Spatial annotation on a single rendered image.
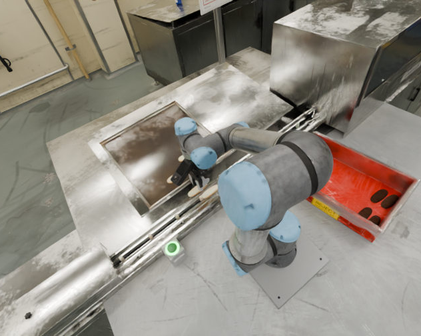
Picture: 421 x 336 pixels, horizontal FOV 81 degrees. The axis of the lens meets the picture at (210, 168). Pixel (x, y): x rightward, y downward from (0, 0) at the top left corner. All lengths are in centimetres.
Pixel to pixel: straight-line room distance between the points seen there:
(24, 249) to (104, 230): 148
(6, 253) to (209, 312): 211
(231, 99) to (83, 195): 100
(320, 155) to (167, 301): 79
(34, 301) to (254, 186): 96
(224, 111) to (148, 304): 104
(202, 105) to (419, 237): 119
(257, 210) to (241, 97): 123
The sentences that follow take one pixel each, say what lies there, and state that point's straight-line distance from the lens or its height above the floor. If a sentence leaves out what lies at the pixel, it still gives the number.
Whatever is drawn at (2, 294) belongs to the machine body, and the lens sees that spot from 143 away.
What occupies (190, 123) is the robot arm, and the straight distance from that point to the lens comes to 85.
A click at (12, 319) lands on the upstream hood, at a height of 92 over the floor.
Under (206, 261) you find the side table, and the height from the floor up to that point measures 82.
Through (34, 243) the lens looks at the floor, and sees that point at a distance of 268.
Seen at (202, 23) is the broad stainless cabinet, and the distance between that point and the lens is 293.
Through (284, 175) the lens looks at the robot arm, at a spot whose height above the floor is 148.
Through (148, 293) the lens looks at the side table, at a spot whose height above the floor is 82.
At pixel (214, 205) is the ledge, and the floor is 86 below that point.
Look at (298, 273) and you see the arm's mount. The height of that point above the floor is 84.
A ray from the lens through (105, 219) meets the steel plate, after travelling 132.
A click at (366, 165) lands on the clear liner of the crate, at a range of 133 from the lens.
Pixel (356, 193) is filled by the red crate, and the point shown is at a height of 82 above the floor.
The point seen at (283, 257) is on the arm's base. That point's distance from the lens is 97.
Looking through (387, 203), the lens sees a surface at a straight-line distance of 129.
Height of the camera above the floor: 181
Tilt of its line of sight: 49 degrees down
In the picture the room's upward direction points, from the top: 11 degrees counter-clockwise
